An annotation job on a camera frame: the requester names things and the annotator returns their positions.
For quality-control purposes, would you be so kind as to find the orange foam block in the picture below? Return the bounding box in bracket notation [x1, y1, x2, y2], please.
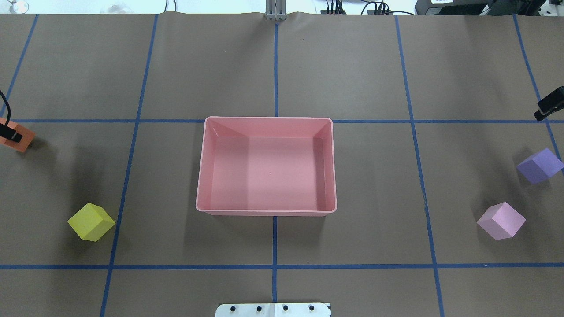
[0, 117, 36, 152]

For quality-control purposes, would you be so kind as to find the light pink foam block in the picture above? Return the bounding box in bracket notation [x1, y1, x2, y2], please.
[477, 202, 526, 240]

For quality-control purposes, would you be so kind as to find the pink plastic bin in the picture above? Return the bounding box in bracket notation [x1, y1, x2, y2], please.
[195, 116, 337, 217]

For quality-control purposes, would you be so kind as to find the purple foam block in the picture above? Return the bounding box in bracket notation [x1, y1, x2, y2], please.
[516, 148, 564, 184]

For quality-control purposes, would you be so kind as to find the yellow foam block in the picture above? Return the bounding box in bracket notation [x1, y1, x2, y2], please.
[68, 203, 115, 242]

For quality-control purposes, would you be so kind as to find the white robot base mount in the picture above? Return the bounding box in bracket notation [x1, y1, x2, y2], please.
[215, 302, 332, 317]

